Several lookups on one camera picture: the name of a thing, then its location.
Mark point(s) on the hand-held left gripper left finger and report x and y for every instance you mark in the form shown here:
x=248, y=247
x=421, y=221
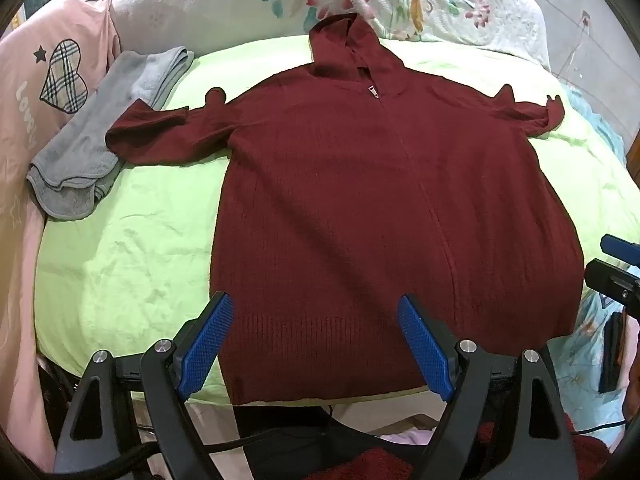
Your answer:
x=207, y=340

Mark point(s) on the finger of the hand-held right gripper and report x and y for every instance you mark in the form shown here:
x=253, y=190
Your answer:
x=617, y=280
x=611, y=355

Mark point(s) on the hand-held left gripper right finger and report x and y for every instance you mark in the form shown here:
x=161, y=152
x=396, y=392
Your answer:
x=425, y=345

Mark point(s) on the maroon hooded knit sweater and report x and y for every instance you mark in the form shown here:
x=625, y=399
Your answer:
x=360, y=200

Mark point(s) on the light blue patterned sheet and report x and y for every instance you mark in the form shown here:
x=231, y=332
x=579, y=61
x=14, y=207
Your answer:
x=595, y=350

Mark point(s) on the light green bed sheet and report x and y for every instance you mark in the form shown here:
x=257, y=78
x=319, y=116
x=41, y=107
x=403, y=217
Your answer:
x=125, y=270

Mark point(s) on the grey towel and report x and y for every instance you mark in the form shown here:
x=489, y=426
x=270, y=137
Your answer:
x=95, y=135

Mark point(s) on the pink garment with plaid heart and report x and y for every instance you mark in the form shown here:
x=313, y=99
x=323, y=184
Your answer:
x=45, y=85

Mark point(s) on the white floral quilt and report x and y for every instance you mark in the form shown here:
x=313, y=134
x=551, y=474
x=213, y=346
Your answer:
x=415, y=0

